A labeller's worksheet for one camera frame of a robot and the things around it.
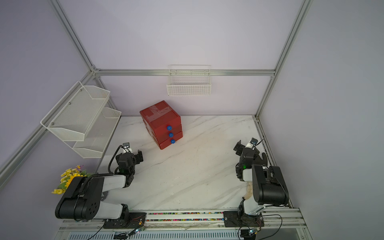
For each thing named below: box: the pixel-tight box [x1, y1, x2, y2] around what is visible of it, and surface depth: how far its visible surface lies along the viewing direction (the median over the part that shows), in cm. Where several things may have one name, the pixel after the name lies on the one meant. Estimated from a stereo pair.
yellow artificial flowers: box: [51, 164, 95, 195], surface depth 63 cm
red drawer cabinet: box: [139, 100, 183, 150], surface depth 94 cm
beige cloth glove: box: [243, 182, 253, 200], surface depth 84 cm
